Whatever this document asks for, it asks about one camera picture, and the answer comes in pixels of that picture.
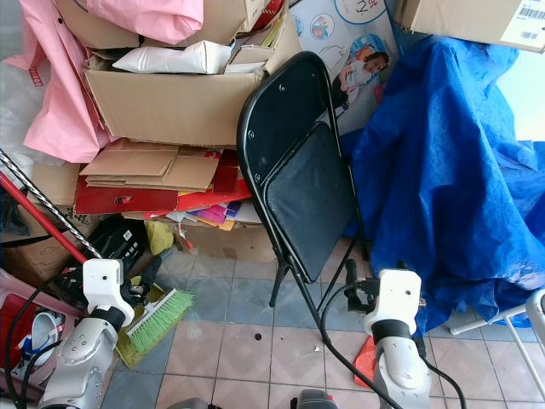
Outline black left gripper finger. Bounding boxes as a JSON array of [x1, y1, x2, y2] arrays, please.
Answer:
[[137, 249, 164, 287]]

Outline yellow plastic bag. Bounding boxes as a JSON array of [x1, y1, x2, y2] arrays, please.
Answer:
[[144, 219, 176, 256]]

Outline green broom head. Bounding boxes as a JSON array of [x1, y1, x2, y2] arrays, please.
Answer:
[[117, 288, 196, 369]]

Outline black plastic device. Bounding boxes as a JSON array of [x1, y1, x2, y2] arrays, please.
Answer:
[[61, 214, 151, 297]]

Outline flat red box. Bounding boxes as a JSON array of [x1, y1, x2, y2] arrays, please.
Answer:
[[73, 173, 254, 216]]

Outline orange plastic bag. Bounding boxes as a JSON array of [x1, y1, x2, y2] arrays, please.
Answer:
[[353, 334, 381, 390]]

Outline small brown cardboard box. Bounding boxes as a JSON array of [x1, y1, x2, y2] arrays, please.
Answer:
[[179, 222, 272, 263]]

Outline black folding chair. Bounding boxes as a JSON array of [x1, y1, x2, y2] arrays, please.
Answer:
[[236, 51, 372, 343]]

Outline flattened brown cardboard stack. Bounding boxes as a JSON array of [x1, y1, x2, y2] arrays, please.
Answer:
[[80, 140, 224, 192]]

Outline white slipper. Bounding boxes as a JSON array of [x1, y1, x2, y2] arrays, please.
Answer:
[[27, 310, 62, 369]]

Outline black white striped pole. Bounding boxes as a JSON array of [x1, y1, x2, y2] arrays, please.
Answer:
[[0, 150, 105, 262]]

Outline grey robot leg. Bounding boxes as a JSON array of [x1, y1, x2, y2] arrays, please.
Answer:
[[289, 389, 339, 409]]

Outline pink plastic basin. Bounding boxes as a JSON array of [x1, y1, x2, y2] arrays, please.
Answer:
[[0, 292, 62, 403]]

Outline blue tarp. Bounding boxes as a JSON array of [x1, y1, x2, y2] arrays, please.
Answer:
[[341, 34, 545, 335]]

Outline large open cardboard box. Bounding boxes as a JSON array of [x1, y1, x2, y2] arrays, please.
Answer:
[[83, 49, 275, 147]]

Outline white metal rack tube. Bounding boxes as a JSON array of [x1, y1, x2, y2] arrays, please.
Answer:
[[446, 288, 545, 403]]

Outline white plastic pouch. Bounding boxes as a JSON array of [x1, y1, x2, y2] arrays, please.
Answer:
[[112, 40, 233, 76]]

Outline white box with child picture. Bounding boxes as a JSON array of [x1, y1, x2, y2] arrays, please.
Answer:
[[289, 0, 402, 135]]

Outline pink bag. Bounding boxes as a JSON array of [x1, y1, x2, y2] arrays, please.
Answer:
[[87, 0, 206, 46]]

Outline cardboard box with label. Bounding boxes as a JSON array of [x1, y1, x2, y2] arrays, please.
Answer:
[[392, 0, 545, 55]]

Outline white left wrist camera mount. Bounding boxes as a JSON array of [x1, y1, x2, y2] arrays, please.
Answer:
[[83, 258, 125, 313]]

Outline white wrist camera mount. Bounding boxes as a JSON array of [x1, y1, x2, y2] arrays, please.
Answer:
[[83, 258, 125, 313], [376, 268, 423, 324]]

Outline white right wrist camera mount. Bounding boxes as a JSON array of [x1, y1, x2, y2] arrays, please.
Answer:
[[376, 268, 423, 324]]

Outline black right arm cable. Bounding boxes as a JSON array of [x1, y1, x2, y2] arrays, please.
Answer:
[[322, 286, 469, 409]]

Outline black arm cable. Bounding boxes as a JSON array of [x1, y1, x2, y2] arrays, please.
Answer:
[[3, 281, 88, 409], [322, 286, 469, 409]]

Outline red broom handle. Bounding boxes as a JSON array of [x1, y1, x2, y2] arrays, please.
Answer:
[[0, 170, 91, 265]]

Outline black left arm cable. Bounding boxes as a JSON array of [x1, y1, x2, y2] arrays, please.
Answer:
[[3, 281, 88, 409]]

